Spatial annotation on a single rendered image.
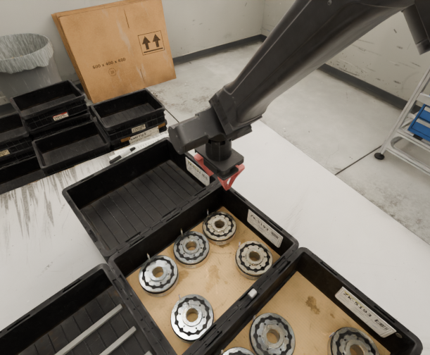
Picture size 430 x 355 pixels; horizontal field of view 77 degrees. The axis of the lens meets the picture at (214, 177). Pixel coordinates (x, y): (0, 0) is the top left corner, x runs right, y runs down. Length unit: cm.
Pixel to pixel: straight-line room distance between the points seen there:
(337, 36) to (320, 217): 93
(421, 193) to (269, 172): 155
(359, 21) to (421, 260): 103
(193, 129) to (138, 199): 52
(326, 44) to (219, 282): 65
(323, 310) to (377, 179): 177
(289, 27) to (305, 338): 67
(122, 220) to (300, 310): 58
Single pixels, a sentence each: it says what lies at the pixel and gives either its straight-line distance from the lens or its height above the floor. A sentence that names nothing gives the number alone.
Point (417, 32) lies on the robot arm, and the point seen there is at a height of 141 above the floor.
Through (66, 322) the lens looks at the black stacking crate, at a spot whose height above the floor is 83.
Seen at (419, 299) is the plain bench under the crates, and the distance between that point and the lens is 110.
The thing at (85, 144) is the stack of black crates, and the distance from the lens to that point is 202.
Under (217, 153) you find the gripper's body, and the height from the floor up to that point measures 118.
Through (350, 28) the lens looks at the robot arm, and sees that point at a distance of 22.
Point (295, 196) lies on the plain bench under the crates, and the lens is 114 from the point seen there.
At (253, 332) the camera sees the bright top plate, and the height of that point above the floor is 86.
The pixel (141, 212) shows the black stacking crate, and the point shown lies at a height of 83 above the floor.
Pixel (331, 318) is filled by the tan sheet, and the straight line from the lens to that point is 80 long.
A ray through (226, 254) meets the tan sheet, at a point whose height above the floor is 83.
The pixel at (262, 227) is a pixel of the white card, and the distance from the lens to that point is 79.
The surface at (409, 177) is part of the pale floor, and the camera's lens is 262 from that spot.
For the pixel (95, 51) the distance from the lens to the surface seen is 317.
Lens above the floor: 155
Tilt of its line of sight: 47 degrees down
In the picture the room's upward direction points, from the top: straight up
